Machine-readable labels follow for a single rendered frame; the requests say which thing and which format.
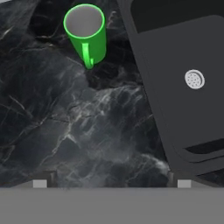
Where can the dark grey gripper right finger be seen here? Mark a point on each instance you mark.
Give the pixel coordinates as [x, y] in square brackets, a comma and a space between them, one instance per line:
[182, 180]

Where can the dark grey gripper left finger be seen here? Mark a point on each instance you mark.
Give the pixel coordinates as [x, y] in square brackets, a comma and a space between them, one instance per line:
[43, 179]

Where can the dark grey sink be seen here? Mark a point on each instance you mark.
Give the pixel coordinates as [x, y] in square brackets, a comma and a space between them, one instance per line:
[180, 96]

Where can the green mug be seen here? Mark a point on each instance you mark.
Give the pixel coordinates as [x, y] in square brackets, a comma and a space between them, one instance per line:
[87, 35]

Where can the silver sink drain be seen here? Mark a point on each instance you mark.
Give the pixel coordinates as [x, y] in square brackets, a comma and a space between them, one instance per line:
[194, 79]

